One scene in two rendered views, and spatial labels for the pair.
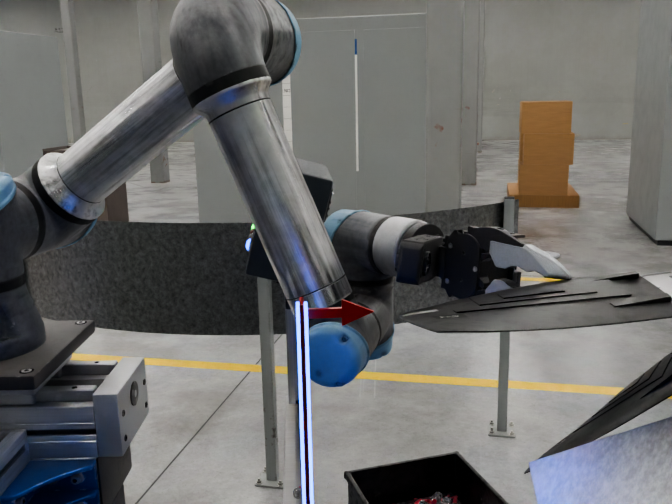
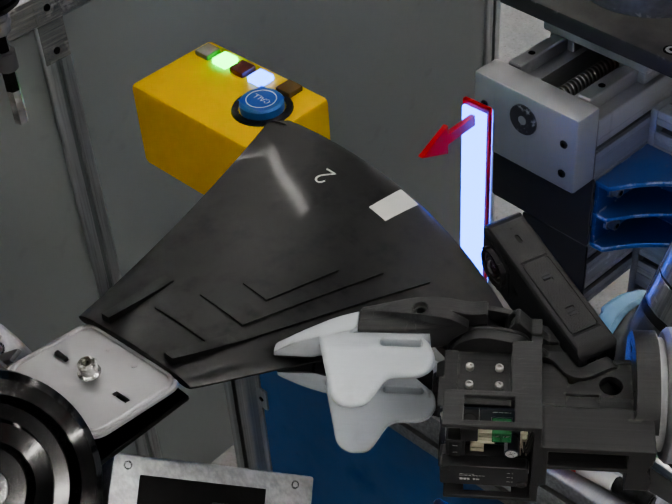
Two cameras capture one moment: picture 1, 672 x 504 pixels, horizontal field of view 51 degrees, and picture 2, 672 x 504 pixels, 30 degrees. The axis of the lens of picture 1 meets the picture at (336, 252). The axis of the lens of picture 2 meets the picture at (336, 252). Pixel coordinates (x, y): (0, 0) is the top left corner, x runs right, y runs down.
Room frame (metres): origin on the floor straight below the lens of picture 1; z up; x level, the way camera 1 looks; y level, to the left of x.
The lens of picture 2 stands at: (1.08, -0.53, 1.70)
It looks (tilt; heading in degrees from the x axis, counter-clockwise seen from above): 41 degrees down; 139
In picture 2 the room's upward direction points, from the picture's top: 4 degrees counter-clockwise
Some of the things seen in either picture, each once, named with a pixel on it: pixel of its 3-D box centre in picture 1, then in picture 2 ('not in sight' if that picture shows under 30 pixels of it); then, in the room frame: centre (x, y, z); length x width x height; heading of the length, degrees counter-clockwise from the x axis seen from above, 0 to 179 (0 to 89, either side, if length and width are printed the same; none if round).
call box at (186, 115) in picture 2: not in sight; (234, 136); (0.30, 0.03, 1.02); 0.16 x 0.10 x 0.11; 3
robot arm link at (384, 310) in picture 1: (362, 317); not in sight; (0.90, -0.03, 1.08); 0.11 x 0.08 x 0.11; 164
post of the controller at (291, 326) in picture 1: (295, 345); not in sight; (1.12, 0.07, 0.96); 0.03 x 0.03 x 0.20; 3
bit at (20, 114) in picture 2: not in sight; (9, 74); (0.61, -0.32, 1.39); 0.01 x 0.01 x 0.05
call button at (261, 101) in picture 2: not in sight; (261, 105); (0.34, 0.03, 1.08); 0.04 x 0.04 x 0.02
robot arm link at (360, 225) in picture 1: (364, 242); not in sight; (0.92, -0.04, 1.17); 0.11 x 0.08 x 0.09; 40
